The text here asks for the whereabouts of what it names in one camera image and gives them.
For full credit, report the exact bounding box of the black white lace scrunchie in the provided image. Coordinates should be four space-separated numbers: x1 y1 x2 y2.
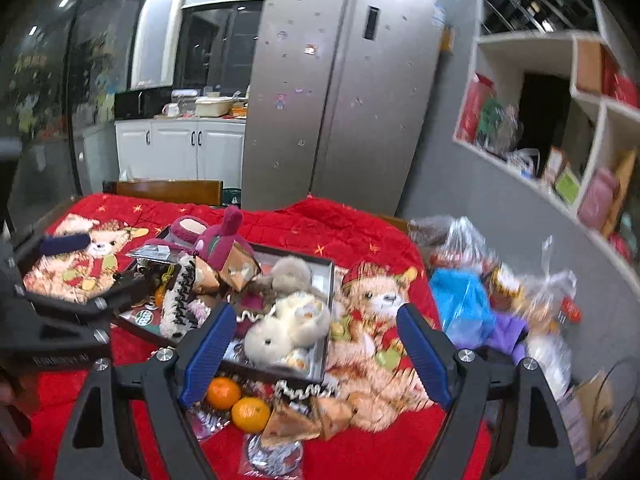
273 379 336 402

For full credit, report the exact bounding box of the magenta plush rabbit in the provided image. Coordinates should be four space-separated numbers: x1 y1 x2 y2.
144 206 254 271

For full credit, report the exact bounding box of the red bear print blanket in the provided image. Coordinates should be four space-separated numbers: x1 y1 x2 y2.
19 192 494 480

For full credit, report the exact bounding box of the black rectangular tray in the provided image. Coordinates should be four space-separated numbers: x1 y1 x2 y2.
116 242 334 388

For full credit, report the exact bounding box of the orange mandarin in tray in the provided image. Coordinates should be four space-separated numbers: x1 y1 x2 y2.
154 285 166 308

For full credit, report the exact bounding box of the silver double door refrigerator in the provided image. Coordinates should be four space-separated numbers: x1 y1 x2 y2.
242 0 444 215

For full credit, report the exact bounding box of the cream plush bunny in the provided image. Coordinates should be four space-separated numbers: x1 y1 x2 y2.
243 292 331 374

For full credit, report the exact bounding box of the white wall shelf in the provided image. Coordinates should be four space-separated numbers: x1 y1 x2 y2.
454 0 639 269

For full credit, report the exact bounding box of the red box on shelf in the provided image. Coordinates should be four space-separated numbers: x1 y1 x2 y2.
454 73 496 143

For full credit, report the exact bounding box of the silver foil sticker packet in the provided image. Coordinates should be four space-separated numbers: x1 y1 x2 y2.
239 434 304 480

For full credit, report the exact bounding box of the black microwave oven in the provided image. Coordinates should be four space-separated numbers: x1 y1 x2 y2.
114 86 172 120

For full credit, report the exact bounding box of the clear plastic bag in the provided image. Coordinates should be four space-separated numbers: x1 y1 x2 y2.
511 235 582 352

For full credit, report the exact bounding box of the pink pouch on shelf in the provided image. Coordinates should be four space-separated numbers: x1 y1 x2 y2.
578 168 620 231

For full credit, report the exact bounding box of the blue white cardboard box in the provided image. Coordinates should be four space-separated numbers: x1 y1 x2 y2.
559 370 617 479

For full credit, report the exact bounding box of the purple cloth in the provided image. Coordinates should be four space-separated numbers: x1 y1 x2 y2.
485 312 528 364

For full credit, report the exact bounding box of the orange mandarin left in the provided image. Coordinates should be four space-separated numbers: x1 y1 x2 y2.
205 377 242 411

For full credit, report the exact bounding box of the brown knitted scrunchie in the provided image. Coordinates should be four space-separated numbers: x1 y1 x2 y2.
230 292 270 338

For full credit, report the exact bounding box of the white kitchen cabinet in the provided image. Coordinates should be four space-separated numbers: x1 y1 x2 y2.
115 118 245 188

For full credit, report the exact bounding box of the orange mandarin right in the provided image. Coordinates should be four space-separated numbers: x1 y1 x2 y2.
231 396 271 434

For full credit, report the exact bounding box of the brown triangular snack packet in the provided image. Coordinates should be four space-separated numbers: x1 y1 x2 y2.
219 242 262 292

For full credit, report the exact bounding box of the dark glass sliding door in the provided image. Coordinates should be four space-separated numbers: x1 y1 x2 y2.
1 0 142 226

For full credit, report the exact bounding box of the blue plastic bag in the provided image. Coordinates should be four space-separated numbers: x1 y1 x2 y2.
430 269 496 349

